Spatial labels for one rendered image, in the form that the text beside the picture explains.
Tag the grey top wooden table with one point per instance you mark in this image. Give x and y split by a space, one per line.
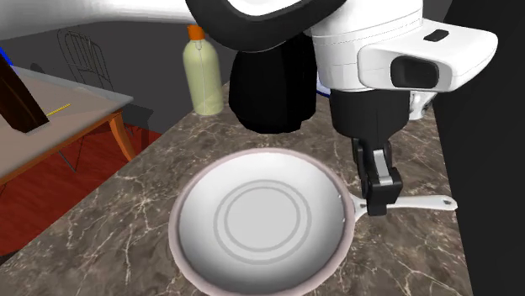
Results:
78 119

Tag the tall black block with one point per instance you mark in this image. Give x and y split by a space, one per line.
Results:
492 184

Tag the pale green bottle orange cap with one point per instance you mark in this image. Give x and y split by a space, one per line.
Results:
204 74

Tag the dark brown wooden block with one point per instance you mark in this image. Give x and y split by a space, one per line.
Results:
18 102

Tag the white frying pan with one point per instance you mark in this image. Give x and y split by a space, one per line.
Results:
262 221

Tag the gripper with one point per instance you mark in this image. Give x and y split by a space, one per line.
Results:
369 114

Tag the yellow stick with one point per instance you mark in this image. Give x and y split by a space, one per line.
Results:
58 110

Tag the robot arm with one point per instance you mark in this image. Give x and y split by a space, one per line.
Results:
352 53

